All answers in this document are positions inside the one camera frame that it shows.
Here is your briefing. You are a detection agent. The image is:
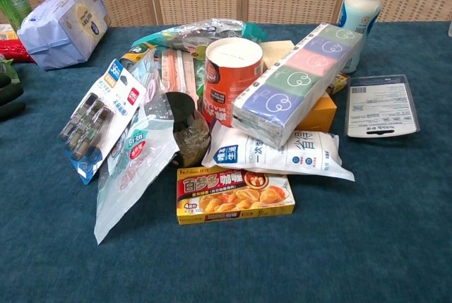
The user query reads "green drink can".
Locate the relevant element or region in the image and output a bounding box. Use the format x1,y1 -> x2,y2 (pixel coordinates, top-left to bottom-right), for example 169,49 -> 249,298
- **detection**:
0,0 -> 33,31

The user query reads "white disposable goods bag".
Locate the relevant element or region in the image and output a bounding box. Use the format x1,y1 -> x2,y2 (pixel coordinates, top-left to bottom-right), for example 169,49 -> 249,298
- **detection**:
201,120 -> 356,182

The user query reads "red snack packet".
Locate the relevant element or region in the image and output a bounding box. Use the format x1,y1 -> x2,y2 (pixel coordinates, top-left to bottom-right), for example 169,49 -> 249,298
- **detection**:
0,23 -> 35,64

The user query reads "multicolour tissue pack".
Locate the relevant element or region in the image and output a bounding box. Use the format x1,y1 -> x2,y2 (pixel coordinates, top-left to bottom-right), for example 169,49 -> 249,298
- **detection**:
231,23 -> 364,150

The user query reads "silver green foil bag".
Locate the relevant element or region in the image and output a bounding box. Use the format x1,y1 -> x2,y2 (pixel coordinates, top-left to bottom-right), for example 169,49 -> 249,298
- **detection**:
131,18 -> 268,57

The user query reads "red cylindrical snack can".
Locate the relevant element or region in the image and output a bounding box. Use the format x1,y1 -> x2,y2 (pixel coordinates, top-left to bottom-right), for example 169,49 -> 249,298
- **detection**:
201,37 -> 265,129

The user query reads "clear zip bag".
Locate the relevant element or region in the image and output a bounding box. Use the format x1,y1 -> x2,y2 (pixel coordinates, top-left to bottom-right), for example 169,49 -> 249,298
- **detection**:
93,91 -> 181,246

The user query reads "yellow curry box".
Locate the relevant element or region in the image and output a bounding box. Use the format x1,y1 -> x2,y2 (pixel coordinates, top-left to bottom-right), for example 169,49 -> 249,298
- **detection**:
176,166 -> 296,226

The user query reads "green black pouch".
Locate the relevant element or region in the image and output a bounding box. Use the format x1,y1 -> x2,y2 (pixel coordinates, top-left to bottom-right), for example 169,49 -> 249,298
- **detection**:
119,43 -> 158,71

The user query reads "glass jar with black lid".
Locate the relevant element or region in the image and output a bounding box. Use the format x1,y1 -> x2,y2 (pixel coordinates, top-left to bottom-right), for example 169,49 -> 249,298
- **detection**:
165,91 -> 212,168

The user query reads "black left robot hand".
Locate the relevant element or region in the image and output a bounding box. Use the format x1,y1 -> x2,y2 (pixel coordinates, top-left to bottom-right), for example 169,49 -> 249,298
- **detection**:
0,58 -> 27,122

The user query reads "teal table cloth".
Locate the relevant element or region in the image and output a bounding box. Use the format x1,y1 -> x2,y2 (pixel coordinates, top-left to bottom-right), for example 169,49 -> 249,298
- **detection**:
0,21 -> 452,303

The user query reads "small yellow black packet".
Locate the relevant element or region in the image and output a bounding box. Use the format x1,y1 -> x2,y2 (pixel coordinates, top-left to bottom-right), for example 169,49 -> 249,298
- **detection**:
326,72 -> 351,95

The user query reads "orange cardboard box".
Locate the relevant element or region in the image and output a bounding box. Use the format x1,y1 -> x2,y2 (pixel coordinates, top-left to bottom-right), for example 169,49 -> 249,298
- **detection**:
295,92 -> 338,133

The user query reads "white milk bottle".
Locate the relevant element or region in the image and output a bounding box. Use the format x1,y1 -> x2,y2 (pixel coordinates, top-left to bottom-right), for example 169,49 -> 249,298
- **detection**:
338,0 -> 383,74

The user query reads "clear blister card package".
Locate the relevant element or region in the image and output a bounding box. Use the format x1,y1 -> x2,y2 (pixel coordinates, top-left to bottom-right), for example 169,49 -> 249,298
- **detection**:
344,74 -> 421,138

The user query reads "cream yellow box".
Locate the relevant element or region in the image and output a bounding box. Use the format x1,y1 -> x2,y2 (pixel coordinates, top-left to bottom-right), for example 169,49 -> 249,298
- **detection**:
260,40 -> 295,70

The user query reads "battery blister pack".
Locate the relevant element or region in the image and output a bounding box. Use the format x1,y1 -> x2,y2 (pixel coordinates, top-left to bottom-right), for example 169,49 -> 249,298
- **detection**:
58,58 -> 148,186

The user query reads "pale blue paper bag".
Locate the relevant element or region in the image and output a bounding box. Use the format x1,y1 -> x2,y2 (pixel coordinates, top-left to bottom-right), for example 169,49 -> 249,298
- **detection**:
17,0 -> 109,71

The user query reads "pink striped package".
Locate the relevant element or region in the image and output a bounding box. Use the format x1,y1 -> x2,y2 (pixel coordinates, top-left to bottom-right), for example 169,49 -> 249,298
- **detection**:
159,48 -> 198,96

